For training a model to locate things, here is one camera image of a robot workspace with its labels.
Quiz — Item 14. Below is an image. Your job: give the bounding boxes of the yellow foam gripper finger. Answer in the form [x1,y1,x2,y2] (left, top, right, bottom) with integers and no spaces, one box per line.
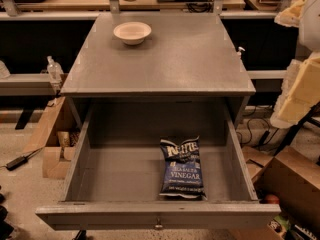
[274,0,307,28]
[270,52,320,129]

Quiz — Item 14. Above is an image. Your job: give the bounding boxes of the blue kettle chip bag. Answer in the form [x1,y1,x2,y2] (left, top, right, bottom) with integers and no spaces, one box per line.
[160,138,206,199]

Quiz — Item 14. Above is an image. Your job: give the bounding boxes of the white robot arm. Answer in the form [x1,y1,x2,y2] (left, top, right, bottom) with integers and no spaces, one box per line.
[270,0,320,129]

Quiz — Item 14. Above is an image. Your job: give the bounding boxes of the grey cabinet counter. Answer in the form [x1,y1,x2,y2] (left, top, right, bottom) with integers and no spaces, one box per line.
[62,12,255,119]

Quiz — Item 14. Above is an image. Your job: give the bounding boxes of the grey open top drawer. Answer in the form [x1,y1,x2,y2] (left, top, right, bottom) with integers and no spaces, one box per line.
[36,98,280,230]

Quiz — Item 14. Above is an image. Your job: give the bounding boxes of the white pump bottle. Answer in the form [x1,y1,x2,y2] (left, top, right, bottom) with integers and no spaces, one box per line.
[237,46,246,59]

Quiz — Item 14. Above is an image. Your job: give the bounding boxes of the cardboard box right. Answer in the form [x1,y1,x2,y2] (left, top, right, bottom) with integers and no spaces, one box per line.
[242,146,320,238]

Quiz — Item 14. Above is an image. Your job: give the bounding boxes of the cardboard box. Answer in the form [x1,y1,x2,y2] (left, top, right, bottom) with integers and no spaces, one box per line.
[242,146,320,238]
[23,97,77,179]

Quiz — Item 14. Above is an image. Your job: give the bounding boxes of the red round object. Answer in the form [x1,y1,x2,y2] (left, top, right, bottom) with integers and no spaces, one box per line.
[264,194,280,204]

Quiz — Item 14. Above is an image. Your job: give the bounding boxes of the white paper bowl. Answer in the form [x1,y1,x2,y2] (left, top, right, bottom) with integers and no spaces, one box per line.
[113,22,152,45]

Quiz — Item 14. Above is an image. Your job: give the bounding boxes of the clear sanitizer bottle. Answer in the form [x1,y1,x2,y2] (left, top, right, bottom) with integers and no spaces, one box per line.
[47,56,63,83]

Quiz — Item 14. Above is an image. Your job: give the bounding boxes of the cardboard box left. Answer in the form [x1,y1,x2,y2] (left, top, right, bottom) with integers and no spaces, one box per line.
[23,97,77,179]

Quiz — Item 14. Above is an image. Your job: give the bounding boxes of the grey left bench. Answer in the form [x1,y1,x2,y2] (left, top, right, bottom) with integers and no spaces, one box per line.
[0,73,61,96]

